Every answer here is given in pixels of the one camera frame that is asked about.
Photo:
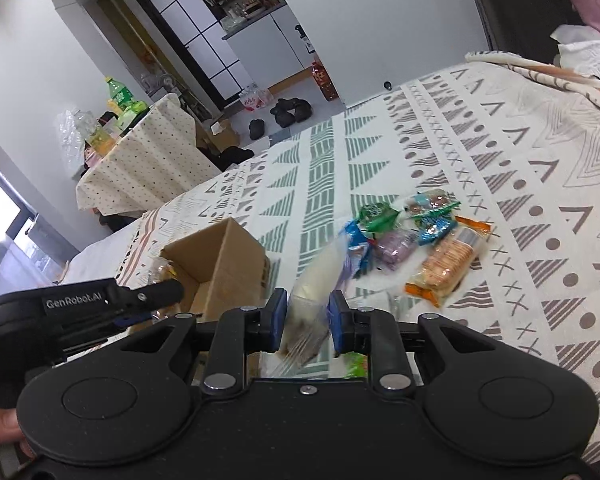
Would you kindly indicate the white kitchen cabinet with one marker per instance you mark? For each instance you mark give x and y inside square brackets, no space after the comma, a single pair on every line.
[270,47]

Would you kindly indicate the green candy wrapper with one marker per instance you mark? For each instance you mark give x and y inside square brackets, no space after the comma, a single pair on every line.
[377,218]

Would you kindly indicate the patterned bed blanket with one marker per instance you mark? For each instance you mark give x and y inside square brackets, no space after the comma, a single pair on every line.
[499,139]

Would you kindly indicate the black shoes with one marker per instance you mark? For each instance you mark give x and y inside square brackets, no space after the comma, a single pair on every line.
[285,112]

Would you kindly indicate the white crumpled cloth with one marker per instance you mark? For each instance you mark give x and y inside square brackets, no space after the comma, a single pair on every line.
[578,49]

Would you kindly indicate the nut mix snack packet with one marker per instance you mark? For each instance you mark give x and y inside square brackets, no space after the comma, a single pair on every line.
[435,201]

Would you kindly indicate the purple snack packet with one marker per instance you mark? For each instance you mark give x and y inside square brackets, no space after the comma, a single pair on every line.
[395,247]

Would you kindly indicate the orange cracker pack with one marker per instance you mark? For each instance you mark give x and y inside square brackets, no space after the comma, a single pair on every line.
[449,261]

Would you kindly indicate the dotted tablecloth table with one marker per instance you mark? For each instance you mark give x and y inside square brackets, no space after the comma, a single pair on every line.
[155,162]

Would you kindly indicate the brown cardboard box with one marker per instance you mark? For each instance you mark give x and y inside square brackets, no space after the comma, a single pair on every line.
[221,267]

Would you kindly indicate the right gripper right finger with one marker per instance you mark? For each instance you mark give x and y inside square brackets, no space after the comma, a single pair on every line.
[374,334]

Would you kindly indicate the red oil bottle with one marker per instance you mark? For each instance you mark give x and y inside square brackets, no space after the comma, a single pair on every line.
[322,79]

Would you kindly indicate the green soda bottle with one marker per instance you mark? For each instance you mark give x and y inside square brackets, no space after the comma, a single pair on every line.
[120,94]

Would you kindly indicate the water bottle pack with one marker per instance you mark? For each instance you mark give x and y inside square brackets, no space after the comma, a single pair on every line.
[253,97]

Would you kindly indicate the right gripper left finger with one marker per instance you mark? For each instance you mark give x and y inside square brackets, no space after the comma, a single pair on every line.
[238,334]

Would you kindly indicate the purple cracker pack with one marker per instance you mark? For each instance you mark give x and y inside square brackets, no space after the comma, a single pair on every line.
[306,325]

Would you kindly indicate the blue green snack packet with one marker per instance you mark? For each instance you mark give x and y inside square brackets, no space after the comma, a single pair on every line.
[433,227]

